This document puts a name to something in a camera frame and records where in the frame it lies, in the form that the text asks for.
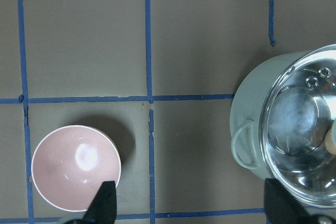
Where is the pink bowl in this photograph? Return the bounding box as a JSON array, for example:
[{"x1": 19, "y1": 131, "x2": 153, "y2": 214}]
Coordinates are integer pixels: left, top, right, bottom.
[{"x1": 31, "y1": 125, "x2": 121, "y2": 212}]

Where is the glass pot lid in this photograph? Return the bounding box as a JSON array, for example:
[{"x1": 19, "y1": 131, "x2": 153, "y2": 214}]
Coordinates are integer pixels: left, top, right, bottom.
[{"x1": 259, "y1": 55, "x2": 335, "y2": 208}]

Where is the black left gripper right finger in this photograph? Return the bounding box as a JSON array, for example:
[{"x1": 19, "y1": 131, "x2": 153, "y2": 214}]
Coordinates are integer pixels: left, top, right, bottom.
[{"x1": 264, "y1": 178, "x2": 311, "y2": 223}]

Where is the pale green steel pot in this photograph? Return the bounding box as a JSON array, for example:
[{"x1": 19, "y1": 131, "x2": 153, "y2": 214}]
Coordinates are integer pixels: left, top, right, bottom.
[{"x1": 229, "y1": 50, "x2": 336, "y2": 183}]

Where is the beige egg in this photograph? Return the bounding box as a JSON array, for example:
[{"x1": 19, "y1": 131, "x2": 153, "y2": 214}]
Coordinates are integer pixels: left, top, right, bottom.
[{"x1": 324, "y1": 130, "x2": 335, "y2": 155}]

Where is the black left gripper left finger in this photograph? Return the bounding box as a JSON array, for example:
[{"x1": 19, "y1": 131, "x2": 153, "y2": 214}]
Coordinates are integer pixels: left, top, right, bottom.
[{"x1": 83, "y1": 181, "x2": 117, "y2": 221}]

